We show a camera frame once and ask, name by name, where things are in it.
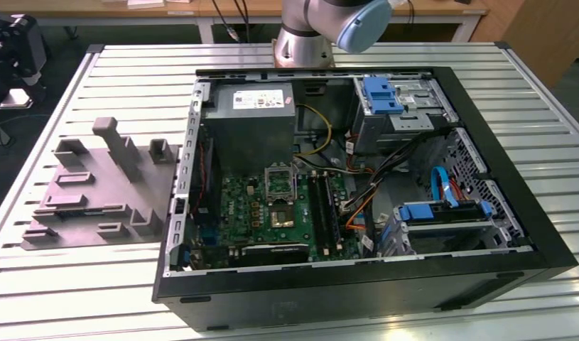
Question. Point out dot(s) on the silver CPU green edge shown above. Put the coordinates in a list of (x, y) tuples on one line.
[(15, 99)]

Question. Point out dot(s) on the CPU socket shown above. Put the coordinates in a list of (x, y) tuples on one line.
[(283, 217)]

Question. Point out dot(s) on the white box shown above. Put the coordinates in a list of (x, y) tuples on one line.
[(147, 3)]

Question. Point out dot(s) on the grey parts rack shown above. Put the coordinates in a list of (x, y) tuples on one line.
[(109, 184)]

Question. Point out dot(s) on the dark RAM stick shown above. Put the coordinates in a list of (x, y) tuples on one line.
[(78, 213)]

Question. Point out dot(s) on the grey power supply unit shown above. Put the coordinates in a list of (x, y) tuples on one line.
[(246, 135)]

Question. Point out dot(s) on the black case fan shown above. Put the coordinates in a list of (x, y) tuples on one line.
[(213, 184)]

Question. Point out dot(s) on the green motherboard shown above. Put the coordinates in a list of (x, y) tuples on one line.
[(242, 213)]

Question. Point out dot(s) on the black graphics card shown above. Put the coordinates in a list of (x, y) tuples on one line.
[(275, 253)]

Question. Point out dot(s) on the black RAM slot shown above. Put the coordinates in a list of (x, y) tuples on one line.
[(333, 213), (321, 213)]

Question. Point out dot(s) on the metal drive cage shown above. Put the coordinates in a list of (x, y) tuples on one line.
[(379, 135)]

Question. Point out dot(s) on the black PC case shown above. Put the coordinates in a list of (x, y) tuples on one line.
[(318, 305)]

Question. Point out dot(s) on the hard disk in blue carrier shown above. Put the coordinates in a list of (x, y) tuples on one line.
[(417, 213)]

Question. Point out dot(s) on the metal disk bay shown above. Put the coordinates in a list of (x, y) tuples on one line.
[(505, 232)]

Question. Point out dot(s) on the wooden cabinet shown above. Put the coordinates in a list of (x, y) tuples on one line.
[(554, 35)]

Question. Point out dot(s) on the blue plastic drive bracket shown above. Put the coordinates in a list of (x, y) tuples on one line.
[(382, 94)]

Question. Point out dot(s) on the wooden desk white frame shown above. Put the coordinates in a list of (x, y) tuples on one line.
[(450, 12)]

